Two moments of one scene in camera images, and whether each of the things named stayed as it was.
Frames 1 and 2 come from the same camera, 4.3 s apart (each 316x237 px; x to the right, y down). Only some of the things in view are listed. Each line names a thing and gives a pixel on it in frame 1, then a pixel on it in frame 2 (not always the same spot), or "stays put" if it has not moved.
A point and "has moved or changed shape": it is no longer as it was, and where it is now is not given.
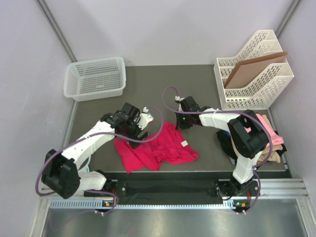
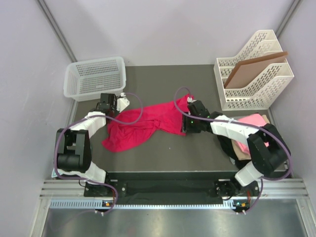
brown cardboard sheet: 245,72 stays put
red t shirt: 171,147 has moved or changed shape
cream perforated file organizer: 261,93 stays put
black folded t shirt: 224,139 stays put
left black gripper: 138,130 -> 114,107
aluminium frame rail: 269,188 stays put
